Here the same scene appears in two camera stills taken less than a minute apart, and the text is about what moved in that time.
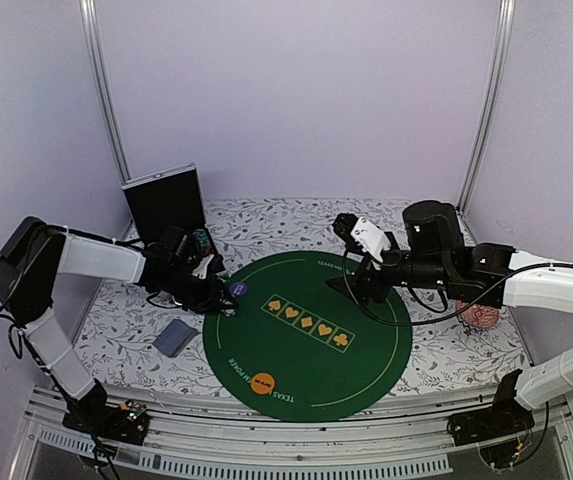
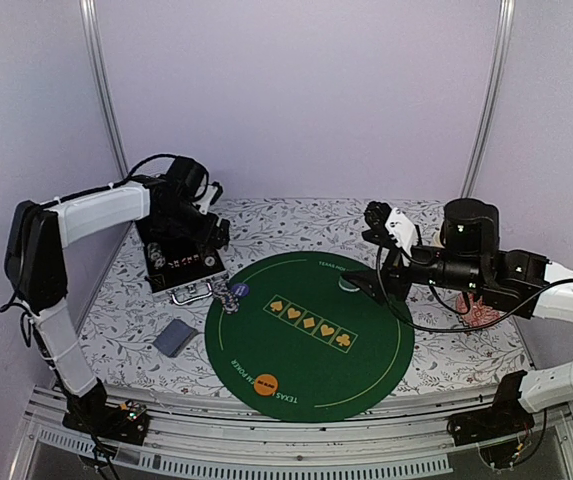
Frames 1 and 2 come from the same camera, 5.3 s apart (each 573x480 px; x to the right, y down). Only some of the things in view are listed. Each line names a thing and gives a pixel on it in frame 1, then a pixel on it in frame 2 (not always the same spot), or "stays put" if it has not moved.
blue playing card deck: x=174 y=338 stays put
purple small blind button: x=238 y=289 stays put
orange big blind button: x=263 y=383 stays put
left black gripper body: x=196 y=297 to x=197 y=231
